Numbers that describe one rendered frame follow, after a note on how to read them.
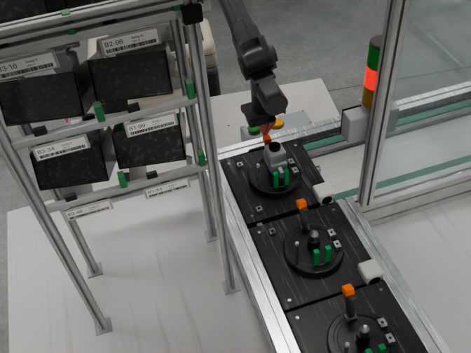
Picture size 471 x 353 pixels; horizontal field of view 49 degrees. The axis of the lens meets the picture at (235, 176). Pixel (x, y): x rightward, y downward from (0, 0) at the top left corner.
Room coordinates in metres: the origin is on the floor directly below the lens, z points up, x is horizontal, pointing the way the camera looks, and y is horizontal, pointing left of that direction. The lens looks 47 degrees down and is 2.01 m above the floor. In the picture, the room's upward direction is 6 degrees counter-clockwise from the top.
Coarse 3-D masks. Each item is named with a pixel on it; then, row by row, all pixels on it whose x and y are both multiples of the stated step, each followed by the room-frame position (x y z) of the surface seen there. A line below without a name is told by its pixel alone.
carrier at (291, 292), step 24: (312, 216) 0.81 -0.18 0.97; (336, 216) 0.80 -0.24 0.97; (264, 240) 0.75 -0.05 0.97; (288, 240) 0.73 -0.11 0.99; (312, 240) 0.69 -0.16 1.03; (336, 240) 0.70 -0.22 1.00; (360, 240) 0.72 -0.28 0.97; (264, 264) 0.68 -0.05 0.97; (288, 264) 0.67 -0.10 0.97; (312, 264) 0.65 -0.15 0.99; (336, 264) 0.65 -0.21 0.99; (360, 264) 0.64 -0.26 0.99; (288, 288) 0.61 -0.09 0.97; (312, 288) 0.60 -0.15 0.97; (336, 288) 0.60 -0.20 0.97
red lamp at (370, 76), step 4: (368, 68) 0.87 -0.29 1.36; (368, 72) 0.87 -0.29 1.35; (372, 72) 0.86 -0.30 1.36; (376, 72) 0.86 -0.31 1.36; (364, 76) 0.89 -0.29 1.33; (368, 76) 0.87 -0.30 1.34; (372, 76) 0.86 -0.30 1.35; (364, 80) 0.88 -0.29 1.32; (368, 80) 0.87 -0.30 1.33; (372, 80) 0.86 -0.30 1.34; (364, 84) 0.88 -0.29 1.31; (368, 84) 0.86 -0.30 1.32; (372, 84) 0.86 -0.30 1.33; (368, 88) 0.86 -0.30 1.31; (372, 88) 0.86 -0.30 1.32
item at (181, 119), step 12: (180, 108) 0.85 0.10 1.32; (132, 120) 0.97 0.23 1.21; (180, 120) 0.77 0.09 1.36; (120, 132) 0.74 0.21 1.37; (156, 132) 0.74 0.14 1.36; (168, 132) 0.74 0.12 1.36; (180, 132) 0.74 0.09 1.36; (120, 144) 0.73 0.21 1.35; (132, 144) 0.73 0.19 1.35; (144, 144) 0.73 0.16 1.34; (156, 144) 0.73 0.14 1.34; (168, 144) 0.73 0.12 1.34; (180, 144) 0.73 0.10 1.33; (120, 156) 0.72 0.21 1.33; (132, 156) 0.72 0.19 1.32; (144, 156) 0.72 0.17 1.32; (156, 156) 0.72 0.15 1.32; (168, 156) 0.72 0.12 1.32; (180, 156) 0.72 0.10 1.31; (120, 168) 0.71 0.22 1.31
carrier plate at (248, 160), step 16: (288, 144) 1.08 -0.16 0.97; (224, 160) 1.04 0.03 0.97; (240, 160) 1.03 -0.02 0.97; (256, 160) 1.02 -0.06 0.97; (304, 160) 1.00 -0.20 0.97; (240, 176) 0.97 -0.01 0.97; (304, 176) 0.94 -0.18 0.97; (320, 176) 0.94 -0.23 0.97; (240, 192) 0.91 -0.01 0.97; (304, 192) 0.89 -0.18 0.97; (240, 208) 0.86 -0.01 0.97; (272, 208) 0.85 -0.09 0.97; (288, 208) 0.84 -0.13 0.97; (256, 224) 0.81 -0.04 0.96
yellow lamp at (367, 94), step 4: (364, 88) 0.87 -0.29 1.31; (364, 92) 0.87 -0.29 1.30; (368, 92) 0.86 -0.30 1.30; (372, 92) 0.86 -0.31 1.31; (364, 96) 0.87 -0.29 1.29; (368, 96) 0.86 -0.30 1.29; (372, 96) 0.86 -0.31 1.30; (364, 100) 0.87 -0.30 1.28; (368, 100) 0.86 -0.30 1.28; (372, 100) 0.86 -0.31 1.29; (364, 104) 0.87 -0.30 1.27; (368, 104) 0.86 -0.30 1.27; (368, 108) 0.86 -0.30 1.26
